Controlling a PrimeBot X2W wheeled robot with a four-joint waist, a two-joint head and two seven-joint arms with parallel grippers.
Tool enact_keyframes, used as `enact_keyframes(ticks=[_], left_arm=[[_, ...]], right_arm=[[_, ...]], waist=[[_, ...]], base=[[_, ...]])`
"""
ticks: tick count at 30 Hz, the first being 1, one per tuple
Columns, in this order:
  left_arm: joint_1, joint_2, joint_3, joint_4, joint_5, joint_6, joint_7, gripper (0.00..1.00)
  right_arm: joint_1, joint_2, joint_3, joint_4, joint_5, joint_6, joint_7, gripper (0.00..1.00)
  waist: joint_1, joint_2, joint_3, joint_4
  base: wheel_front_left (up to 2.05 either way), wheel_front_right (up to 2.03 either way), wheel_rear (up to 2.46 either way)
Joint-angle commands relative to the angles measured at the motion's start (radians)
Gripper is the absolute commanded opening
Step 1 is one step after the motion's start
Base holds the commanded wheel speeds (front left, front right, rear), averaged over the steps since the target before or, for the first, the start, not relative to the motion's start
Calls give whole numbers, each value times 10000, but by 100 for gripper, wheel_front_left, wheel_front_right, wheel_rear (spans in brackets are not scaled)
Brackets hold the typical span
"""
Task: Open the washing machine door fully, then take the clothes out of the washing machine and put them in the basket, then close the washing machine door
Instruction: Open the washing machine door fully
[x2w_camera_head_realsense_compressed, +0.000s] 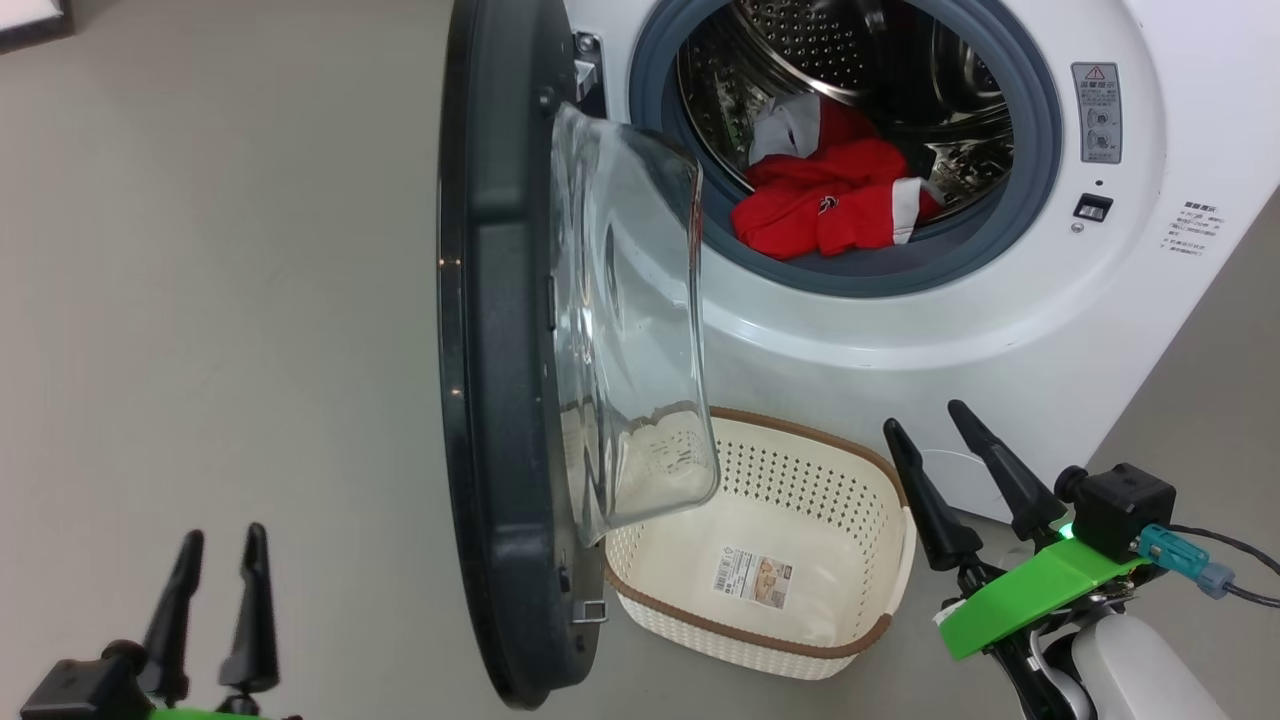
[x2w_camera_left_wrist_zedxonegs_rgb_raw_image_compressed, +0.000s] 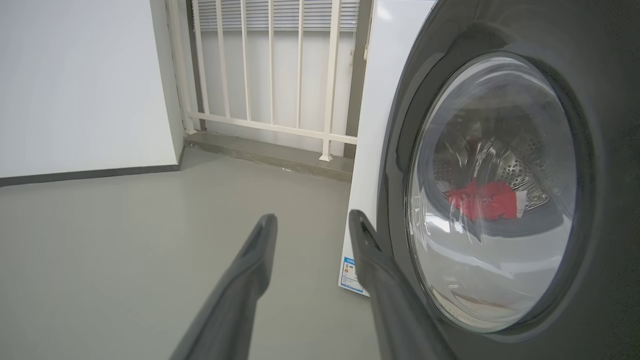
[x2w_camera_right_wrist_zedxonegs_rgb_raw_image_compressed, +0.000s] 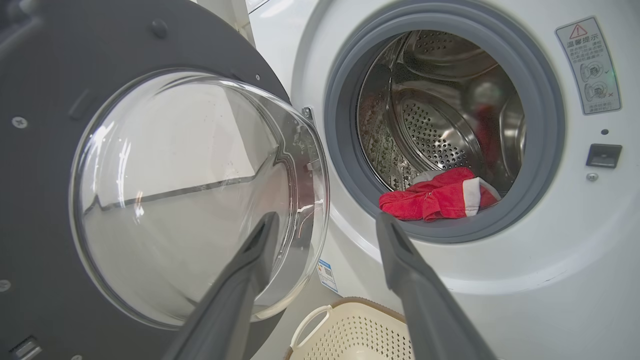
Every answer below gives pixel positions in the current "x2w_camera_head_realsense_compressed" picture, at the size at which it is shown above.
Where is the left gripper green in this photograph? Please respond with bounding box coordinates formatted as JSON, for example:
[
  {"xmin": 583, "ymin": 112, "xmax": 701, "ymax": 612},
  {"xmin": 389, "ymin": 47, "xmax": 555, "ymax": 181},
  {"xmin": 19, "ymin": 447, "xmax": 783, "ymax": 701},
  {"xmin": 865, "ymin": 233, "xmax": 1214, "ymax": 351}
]
[{"xmin": 137, "ymin": 523, "xmax": 301, "ymax": 720}]

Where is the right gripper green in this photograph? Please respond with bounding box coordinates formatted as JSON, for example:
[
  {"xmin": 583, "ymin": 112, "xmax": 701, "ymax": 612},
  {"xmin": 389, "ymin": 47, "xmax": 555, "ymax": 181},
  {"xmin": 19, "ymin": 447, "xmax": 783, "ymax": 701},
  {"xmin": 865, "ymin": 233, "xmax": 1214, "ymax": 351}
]
[{"xmin": 883, "ymin": 400, "xmax": 1166, "ymax": 716}]

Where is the red and white garment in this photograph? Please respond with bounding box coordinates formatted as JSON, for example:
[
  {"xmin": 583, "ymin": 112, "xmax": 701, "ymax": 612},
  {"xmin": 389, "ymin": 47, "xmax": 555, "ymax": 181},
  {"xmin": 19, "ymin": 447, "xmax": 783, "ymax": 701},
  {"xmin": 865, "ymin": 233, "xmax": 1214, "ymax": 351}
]
[{"xmin": 730, "ymin": 95, "xmax": 946, "ymax": 261}]

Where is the dark grey round washer door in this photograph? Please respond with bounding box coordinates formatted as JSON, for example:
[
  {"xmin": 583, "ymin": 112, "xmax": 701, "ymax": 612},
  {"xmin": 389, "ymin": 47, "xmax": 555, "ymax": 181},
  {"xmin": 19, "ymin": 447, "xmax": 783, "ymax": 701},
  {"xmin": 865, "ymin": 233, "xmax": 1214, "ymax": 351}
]
[{"xmin": 437, "ymin": 0, "xmax": 721, "ymax": 711}]

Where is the white front-load washing machine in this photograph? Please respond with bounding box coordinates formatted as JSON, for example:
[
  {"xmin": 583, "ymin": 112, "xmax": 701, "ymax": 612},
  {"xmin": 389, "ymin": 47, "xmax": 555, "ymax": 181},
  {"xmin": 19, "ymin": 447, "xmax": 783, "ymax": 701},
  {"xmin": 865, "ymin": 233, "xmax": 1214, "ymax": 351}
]
[{"xmin": 560, "ymin": 0, "xmax": 1280, "ymax": 526}]

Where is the cream perforated laundry basket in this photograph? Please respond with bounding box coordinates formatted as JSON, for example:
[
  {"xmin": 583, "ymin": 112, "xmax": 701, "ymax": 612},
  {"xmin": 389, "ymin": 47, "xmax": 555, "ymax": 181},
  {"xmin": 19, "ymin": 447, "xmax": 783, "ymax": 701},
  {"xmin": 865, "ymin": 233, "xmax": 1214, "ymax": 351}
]
[{"xmin": 603, "ymin": 407, "xmax": 917, "ymax": 681}]

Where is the stainless steel washing machine drum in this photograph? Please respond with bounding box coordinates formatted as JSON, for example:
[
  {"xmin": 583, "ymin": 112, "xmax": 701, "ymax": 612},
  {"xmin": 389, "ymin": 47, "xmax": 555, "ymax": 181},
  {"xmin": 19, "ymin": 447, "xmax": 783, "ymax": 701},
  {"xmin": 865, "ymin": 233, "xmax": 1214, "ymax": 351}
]
[{"xmin": 677, "ymin": 0, "xmax": 1014, "ymax": 216}]

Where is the round white filter cover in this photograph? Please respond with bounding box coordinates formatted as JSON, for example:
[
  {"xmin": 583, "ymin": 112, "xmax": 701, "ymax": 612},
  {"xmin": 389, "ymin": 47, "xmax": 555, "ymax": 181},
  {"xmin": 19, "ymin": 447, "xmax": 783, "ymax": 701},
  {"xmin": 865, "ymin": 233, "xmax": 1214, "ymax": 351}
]
[{"xmin": 920, "ymin": 448, "xmax": 1013, "ymax": 523}]

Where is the grey warning sticker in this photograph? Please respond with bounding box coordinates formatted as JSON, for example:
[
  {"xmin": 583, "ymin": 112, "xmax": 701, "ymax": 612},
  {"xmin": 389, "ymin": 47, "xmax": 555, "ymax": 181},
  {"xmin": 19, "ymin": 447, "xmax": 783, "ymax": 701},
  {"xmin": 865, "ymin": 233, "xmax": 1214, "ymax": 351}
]
[{"xmin": 1072, "ymin": 62, "xmax": 1123, "ymax": 165}]

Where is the black framed white panel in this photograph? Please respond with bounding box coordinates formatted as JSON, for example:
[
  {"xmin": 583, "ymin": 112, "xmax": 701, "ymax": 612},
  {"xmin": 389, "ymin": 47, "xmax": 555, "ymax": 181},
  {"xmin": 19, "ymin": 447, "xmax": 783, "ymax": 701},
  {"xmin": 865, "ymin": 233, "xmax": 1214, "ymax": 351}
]
[{"xmin": 0, "ymin": 0, "xmax": 76, "ymax": 53}]

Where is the black cable with teal connector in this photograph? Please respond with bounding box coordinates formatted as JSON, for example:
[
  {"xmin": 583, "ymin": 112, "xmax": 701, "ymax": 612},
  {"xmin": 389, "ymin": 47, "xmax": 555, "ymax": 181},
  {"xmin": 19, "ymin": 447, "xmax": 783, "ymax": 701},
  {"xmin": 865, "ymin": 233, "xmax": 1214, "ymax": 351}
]
[{"xmin": 1138, "ymin": 522, "xmax": 1280, "ymax": 609}]

